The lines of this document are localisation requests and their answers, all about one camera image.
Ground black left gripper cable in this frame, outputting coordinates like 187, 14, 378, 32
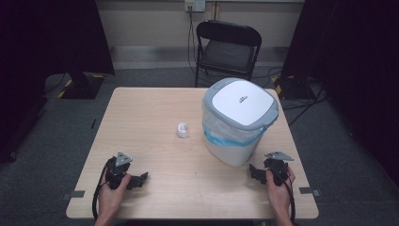
91, 156, 115, 221

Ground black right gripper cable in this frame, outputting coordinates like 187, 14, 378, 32
276, 170, 297, 224

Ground black stand base striped tape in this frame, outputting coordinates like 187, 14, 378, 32
271, 74, 311, 101
56, 73, 106, 101

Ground black wall cable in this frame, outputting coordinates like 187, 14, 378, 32
186, 7, 199, 78

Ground person's left hand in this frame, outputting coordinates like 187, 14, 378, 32
98, 172, 133, 218

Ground white tissue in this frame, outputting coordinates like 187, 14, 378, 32
175, 121, 190, 139

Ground black curtain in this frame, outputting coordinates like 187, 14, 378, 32
280, 0, 399, 189
0, 0, 116, 164

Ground person's right hand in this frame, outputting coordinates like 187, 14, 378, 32
264, 166, 296, 215

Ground grey tape strip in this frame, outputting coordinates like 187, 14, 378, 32
298, 186, 322, 198
61, 189, 87, 202

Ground white wall socket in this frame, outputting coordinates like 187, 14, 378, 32
184, 0, 207, 13

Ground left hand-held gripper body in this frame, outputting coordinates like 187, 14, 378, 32
104, 151, 134, 190

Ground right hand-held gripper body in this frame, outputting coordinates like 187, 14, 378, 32
263, 151, 295, 186

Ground black floor cables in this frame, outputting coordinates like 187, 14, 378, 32
250, 66, 329, 127

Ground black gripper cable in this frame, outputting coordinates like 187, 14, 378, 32
91, 156, 115, 221
276, 170, 297, 224

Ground clear blue-edged trash bag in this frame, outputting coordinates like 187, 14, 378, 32
201, 105, 268, 149

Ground black folding chair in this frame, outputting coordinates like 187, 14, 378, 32
194, 19, 263, 89

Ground white trash can grey lid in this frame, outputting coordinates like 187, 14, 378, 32
200, 76, 279, 168

